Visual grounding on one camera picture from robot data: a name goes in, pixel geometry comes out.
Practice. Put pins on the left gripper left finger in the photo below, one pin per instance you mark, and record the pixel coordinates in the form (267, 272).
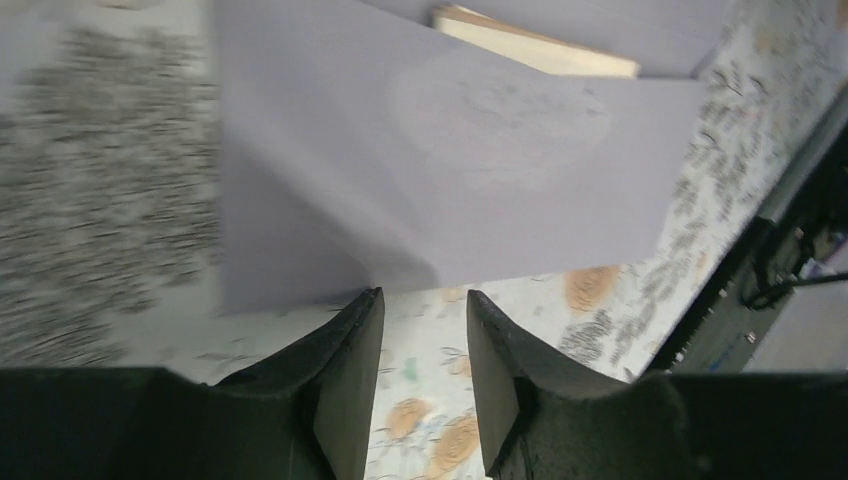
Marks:
(302, 413)

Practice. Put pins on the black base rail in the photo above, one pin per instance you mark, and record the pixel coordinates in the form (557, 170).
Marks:
(802, 220)

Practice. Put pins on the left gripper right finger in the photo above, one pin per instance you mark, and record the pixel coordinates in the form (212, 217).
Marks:
(543, 415)

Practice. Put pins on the floral table cloth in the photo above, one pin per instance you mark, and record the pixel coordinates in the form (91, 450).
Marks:
(112, 241)

